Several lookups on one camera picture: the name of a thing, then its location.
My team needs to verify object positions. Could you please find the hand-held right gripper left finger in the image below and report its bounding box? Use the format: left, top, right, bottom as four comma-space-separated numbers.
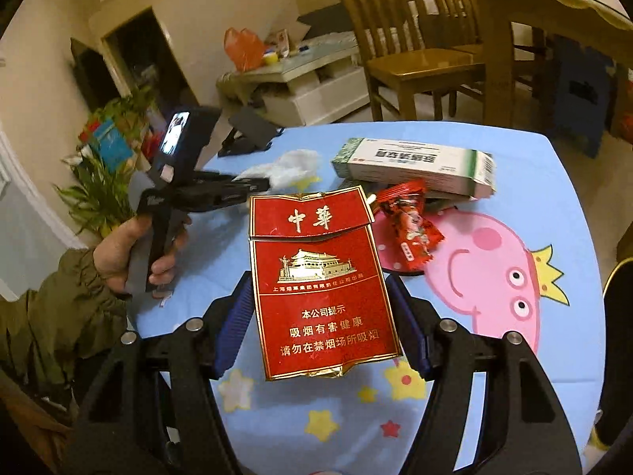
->
62, 271, 258, 475

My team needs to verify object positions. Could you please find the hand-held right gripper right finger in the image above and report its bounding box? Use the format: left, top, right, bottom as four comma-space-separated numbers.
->
385, 273, 584, 475

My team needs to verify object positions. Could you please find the white tissue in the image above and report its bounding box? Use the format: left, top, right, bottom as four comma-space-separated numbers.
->
232, 148, 322, 189

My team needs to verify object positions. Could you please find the red cigarette pack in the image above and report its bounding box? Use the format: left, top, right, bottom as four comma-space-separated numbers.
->
248, 185, 402, 382

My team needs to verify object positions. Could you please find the red candy wrapper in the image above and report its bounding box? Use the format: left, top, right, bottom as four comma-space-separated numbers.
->
371, 178, 446, 273

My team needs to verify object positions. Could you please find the green and white carton box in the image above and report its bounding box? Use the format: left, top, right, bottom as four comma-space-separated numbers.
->
331, 137, 497, 201

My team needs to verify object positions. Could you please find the black gold-rimmed trash bin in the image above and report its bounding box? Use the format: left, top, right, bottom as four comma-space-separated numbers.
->
599, 257, 633, 466

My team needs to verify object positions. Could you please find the person's left hand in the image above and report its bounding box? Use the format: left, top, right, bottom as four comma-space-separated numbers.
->
94, 215, 191, 298

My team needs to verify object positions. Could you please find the black phone stand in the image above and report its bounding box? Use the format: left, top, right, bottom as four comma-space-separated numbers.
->
218, 111, 285, 156

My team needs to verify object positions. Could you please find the blue gift box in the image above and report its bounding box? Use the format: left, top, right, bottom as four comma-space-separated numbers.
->
89, 119, 134, 162

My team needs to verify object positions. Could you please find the green potted plant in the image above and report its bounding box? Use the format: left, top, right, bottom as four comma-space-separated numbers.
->
54, 86, 159, 238

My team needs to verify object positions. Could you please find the orange plastic bag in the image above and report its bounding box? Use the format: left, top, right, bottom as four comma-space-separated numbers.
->
224, 27, 268, 72

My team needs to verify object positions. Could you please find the white glass coffee table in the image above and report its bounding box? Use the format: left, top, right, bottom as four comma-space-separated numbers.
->
216, 37, 371, 127

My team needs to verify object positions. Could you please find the black television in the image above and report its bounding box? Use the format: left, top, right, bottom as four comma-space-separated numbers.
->
69, 37, 122, 110

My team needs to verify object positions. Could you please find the blue cartoon tablecloth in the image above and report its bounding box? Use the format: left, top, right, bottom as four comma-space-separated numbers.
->
133, 121, 606, 475

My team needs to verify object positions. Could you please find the grey sofa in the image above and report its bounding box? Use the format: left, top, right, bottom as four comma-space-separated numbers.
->
297, 2, 357, 40

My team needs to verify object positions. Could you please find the wooden dining chair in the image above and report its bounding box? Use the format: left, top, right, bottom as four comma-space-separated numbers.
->
324, 0, 488, 122
415, 0, 535, 85

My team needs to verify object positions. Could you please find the blue plastic stool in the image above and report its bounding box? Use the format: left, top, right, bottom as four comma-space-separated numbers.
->
546, 34, 619, 159

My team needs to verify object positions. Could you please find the wooden dining table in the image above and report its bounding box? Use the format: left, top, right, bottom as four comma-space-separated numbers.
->
470, 0, 633, 129

